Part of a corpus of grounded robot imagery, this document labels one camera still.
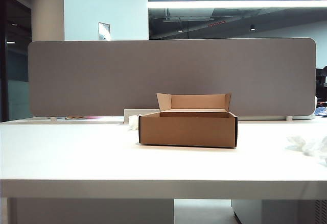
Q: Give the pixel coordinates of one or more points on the grey desk divider panel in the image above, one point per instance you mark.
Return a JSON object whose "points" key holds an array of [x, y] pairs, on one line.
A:
{"points": [[107, 76]]}

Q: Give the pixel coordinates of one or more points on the red ceiling sign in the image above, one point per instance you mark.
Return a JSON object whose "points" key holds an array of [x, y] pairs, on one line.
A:
{"points": [[217, 24]]}

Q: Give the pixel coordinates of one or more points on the pink flat item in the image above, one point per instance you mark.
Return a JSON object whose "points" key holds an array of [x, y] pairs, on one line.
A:
{"points": [[92, 117]]}

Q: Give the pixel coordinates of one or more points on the long linear ceiling light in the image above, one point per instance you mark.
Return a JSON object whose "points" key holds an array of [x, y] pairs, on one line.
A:
{"points": [[230, 4]]}

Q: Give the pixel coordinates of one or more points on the framed wall notice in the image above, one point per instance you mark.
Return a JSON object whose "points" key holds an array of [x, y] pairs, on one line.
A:
{"points": [[104, 31]]}

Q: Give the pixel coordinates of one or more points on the black pendant lamp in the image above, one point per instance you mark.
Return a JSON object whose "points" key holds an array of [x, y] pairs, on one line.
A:
{"points": [[252, 27]]}

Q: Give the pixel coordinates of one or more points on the brown cardboard box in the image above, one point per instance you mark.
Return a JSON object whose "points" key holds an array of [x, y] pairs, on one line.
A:
{"points": [[187, 132]]}

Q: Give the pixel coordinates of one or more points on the white desk support panel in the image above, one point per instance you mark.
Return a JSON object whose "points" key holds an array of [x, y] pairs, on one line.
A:
{"points": [[94, 212]]}

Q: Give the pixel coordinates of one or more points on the blue cloth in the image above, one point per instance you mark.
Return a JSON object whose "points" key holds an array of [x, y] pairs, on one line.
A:
{"points": [[321, 111]]}

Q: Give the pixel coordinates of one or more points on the brown flat item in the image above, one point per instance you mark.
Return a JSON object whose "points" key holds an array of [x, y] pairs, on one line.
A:
{"points": [[74, 118]]}

